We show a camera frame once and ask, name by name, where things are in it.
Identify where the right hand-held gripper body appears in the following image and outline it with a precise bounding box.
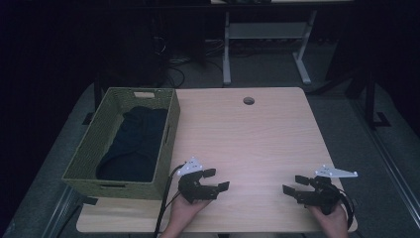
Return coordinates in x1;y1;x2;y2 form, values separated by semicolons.
294;164;359;216

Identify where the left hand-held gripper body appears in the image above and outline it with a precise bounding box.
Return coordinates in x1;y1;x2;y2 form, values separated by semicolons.
176;156;220;204

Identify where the dark navy garment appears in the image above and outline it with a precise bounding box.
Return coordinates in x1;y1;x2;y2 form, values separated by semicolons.
95;105;169;183

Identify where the green woven basket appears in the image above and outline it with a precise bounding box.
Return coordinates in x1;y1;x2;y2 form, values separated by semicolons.
61;86;181;201

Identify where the person's left hand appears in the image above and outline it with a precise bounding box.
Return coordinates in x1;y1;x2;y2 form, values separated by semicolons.
167;195;213;232

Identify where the person's right hand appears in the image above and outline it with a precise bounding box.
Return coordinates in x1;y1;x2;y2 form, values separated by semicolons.
308;202;350;238

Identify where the black stand foot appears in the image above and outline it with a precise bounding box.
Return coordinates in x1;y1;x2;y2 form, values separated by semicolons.
346;65;392;131

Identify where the right hand-held gripper black cable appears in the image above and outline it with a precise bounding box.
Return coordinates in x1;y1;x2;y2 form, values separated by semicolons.
330;183;357;231

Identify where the tangle of floor cables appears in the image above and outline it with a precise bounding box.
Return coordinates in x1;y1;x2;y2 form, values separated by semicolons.
160;35;226;89

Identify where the white metal desk frame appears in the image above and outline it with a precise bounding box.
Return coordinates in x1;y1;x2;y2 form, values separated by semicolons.
222;9;319;86

